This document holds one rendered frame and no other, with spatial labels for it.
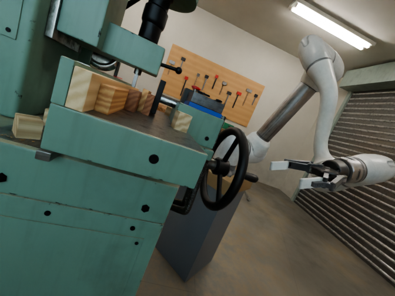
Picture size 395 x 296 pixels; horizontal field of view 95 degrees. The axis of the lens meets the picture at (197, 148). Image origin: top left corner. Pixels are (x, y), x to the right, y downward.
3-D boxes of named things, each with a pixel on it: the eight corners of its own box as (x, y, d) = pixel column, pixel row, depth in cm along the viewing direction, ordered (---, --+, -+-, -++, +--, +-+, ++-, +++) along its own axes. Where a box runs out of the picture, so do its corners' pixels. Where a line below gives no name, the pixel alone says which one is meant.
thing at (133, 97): (133, 113, 39) (140, 93, 39) (123, 108, 39) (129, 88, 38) (141, 106, 61) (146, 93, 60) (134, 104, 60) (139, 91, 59)
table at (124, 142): (245, 204, 31) (260, 172, 30) (36, 149, 22) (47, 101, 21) (187, 133, 88) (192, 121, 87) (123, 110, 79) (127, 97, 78)
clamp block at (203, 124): (213, 150, 52) (225, 120, 50) (167, 134, 48) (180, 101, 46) (201, 138, 66) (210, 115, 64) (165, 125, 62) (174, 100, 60)
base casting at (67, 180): (164, 226, 38) (179, 188, 36) (-314, 135, 21) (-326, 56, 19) (160, 157, 80) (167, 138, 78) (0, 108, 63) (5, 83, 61)
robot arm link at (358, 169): (370, 161, 57) (355, 162, 55) (362, 187, 59) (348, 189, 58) (342, 152, 65) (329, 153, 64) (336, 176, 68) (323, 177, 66)
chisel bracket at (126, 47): (154, 81, 47) (166, 48, 46) (97, 56, 43) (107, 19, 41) (154, 83, 54) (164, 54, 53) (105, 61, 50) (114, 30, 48)
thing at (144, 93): (141, 113, 45) (149, 90, 44) (136, 110, 44) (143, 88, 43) (146, 107, 65) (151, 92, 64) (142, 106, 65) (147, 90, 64)
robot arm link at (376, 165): (376, 181, 56) (338, 189, 67) (412, 178, 59) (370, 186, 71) (360, 149, 60) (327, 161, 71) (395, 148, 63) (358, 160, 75)
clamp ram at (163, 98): (176, 122, 50) (187, 90, 49) (149, 112, 48) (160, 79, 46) (173, 118, 59) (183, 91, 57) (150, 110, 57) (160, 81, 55)
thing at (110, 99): (107, 115, 27) (115, 88, 26) (93, 110, 26) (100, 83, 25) (141, 101, 85) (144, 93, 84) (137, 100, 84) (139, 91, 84)
